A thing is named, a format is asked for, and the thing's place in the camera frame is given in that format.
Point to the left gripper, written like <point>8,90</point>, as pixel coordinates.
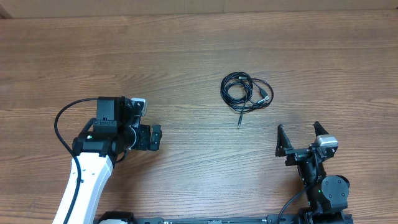
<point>144,143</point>

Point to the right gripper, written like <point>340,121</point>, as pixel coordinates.
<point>302,155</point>

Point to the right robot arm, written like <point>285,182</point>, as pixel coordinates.
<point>327,196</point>

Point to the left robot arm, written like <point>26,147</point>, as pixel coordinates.
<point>103,142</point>

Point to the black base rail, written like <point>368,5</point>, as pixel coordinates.
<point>128,218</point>

